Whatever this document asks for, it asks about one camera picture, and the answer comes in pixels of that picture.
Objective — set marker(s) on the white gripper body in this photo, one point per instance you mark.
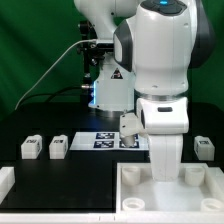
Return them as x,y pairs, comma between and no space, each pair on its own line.
164,123

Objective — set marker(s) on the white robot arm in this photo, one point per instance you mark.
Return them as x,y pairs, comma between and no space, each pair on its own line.
145,48

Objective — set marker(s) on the white square table top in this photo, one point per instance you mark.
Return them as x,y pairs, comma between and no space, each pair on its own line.
198,188

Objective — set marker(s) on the white sheet with AprilTags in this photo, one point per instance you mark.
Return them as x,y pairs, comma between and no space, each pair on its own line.
105,141

